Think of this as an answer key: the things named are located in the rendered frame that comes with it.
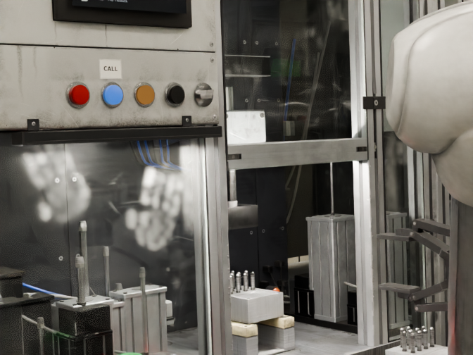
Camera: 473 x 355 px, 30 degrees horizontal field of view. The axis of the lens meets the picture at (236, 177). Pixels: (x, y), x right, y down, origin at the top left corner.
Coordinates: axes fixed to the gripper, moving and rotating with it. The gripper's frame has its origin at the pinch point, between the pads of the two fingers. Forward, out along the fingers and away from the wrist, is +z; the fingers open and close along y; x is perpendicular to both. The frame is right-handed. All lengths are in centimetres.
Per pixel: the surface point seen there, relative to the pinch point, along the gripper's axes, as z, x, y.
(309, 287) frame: 46, -25, -13
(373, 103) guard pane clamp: 21.2, -20.1, 27.5
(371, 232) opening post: 21.5, -18.7, 1.6
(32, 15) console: 21, 55, 41
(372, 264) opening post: 21.4, -18.8, -4.8
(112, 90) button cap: 19, 42, 30
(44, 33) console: 21, 53, 38
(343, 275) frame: 38.0, -28.0, -10.0
